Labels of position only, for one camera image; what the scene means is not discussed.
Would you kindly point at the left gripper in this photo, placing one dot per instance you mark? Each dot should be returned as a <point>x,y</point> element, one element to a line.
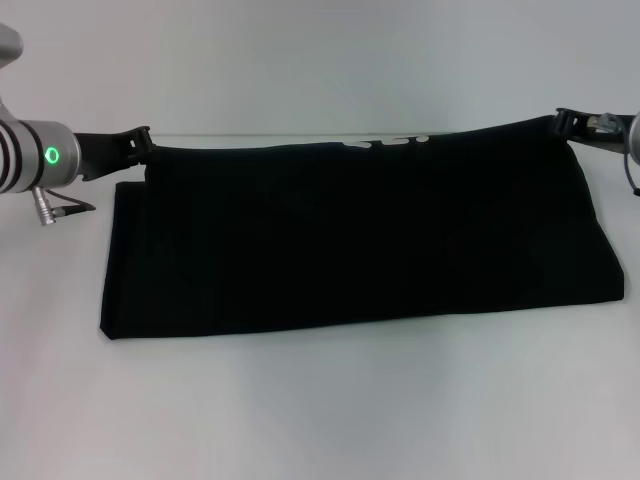
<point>102,152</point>

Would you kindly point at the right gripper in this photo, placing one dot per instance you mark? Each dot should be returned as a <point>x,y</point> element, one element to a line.
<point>602,132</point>

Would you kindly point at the black t-shirt with FREE print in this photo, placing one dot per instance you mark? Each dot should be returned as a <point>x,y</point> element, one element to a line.
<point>350,240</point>

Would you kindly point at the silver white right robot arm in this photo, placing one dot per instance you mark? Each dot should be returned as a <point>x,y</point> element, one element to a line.
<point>635,137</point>

